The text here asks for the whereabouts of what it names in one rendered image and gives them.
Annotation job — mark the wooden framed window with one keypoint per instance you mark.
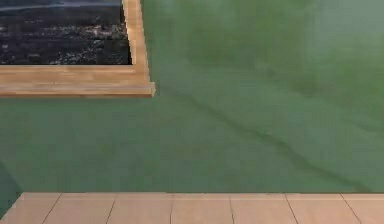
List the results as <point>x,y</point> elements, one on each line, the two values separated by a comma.
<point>66,40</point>

